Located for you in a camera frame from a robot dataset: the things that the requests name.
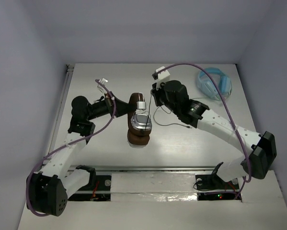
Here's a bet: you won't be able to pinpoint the purple cable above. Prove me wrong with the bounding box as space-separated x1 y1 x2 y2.
163 63 252 183
25 80 116 217

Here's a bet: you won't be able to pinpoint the thin black headphone cable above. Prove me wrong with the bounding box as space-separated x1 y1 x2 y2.
140 94 191 131

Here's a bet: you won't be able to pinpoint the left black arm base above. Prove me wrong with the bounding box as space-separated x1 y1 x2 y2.
76 165 97 191

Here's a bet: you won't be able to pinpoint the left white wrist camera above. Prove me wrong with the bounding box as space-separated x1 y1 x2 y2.
95 78 108 95

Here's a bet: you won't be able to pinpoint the brown silver headphones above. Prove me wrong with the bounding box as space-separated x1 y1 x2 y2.
127 92 152 148

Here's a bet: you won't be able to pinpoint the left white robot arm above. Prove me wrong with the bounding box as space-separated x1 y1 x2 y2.
26 93 141 217

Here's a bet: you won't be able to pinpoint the aluminium rail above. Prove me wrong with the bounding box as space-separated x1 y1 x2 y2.
50 63 219 171

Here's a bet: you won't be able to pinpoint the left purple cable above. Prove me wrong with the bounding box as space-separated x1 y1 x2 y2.
25 80 116 217

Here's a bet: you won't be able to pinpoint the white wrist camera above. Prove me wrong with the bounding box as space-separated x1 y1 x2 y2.
152 66 170 90
95 78 108 95

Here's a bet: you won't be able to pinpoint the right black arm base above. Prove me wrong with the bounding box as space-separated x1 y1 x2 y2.
193 162 225 192

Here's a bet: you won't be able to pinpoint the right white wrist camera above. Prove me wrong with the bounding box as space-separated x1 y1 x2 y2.
152 66 170 90

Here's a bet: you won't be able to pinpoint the light blue headphones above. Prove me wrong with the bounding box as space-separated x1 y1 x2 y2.
196 67 232 101

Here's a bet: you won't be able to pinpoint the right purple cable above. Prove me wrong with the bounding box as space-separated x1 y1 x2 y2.
163 63 252 183

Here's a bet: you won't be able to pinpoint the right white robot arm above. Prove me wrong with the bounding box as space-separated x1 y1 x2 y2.
151 80 277 188

